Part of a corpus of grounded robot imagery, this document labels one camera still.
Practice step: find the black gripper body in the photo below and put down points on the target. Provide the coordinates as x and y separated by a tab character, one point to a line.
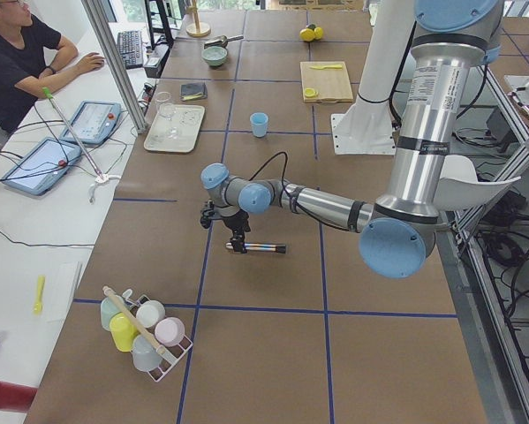
238	220

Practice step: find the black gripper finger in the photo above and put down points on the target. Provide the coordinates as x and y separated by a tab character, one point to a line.
237	242

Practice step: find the steel muddler black tip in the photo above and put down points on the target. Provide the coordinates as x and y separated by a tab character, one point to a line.
259	247

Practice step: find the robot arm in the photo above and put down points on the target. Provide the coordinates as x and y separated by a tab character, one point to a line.
397	232

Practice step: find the light blue plastic cup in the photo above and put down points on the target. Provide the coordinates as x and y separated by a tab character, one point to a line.
259	124

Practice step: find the pink plastic cup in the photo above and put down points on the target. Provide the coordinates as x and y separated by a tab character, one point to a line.
170	331

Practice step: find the white plastic cup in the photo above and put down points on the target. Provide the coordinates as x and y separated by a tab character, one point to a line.
150	313

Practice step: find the yellow plastic cup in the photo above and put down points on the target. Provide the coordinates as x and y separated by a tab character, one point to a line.
123	332

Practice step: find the green plastic cup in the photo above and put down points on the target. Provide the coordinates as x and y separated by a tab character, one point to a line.
107	311

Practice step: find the grey plastic cup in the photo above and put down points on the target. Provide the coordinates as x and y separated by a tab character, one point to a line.
144	356

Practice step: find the yellow lemon slice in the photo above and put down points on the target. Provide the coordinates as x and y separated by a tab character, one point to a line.
310	92

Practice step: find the wooden cup tree stand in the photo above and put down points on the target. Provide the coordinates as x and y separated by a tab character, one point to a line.
198	28

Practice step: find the yellow lemon left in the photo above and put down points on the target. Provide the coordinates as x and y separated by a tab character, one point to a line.
307	35

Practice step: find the yellow lemon right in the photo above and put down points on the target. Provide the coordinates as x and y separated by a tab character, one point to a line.
318	33

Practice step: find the cream bear serving tray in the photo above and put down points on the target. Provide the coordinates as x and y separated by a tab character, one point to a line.
188	119

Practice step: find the yellow folded cloth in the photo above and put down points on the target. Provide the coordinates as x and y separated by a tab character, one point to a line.
198	96

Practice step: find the clear wine glass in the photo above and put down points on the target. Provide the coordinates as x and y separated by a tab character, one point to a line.
167	110

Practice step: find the grey folded cloth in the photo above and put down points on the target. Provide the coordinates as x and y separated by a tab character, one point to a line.
192	88

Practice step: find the bamboo cutting board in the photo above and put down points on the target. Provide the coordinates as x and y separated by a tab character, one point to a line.
333	86

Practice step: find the green bowl of ice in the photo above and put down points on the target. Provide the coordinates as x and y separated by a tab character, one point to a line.
214	56

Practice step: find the blue teach pendant far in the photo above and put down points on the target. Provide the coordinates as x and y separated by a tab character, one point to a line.
95	121

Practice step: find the blue teach pendant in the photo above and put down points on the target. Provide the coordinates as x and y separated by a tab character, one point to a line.
95	121
42	167

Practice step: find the steel ice scoop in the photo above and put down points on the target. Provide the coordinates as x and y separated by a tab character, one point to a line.
222	41

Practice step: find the yellow plastic knife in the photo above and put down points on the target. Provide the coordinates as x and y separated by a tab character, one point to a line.
326	67

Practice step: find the blue teach pendant near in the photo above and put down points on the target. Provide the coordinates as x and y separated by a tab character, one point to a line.
42	167

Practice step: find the black keyboard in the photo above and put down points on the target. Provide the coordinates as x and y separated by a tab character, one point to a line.
130	48

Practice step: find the pink metal rod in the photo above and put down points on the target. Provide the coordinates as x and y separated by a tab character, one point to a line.
59	111

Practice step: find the seated person black shirt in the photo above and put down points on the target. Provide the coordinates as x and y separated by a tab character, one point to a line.
33	56

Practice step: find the white wire cup rack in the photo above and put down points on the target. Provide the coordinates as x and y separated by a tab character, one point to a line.
174	353

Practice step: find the wooden rack handle rod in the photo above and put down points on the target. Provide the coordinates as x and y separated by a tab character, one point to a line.
110	293

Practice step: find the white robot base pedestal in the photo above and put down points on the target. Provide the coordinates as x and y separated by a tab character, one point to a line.
366	128

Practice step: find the aluminium frame post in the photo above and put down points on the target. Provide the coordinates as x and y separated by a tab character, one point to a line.
98	20

